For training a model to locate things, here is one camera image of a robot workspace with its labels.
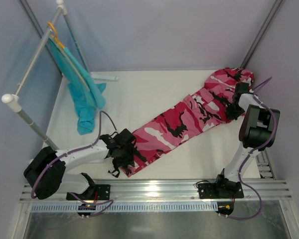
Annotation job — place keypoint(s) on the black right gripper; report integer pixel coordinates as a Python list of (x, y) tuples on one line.
[(233, 109)]

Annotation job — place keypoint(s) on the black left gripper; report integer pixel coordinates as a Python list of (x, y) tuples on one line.
[(124, 161)]

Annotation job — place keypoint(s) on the pink camouflage trousers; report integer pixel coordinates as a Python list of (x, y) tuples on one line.
[(194, 115)]

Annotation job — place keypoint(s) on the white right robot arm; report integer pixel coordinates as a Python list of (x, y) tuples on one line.
[(257, 132)]

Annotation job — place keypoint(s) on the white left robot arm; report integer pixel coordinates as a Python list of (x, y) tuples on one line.
[(48, 173)]

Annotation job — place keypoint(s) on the clear green hanger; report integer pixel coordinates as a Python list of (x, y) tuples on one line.
[(61, 48)]

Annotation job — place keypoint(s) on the orange plastic hanger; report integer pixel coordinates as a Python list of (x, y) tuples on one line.
[(55, 35)]

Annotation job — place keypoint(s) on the turquoise t-shirt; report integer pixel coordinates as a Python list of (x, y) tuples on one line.
[(85, 103)]

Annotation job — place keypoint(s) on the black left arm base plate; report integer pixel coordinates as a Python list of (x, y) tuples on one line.
[(99, 191)]

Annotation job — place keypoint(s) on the aluminium frame rail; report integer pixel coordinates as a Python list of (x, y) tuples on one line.
[(186, 190)]

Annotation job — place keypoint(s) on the grey slotted cable duct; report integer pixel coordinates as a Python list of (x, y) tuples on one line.
[(125, 207)]

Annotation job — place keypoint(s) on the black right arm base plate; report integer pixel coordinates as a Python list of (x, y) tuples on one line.
[(211, 190)]

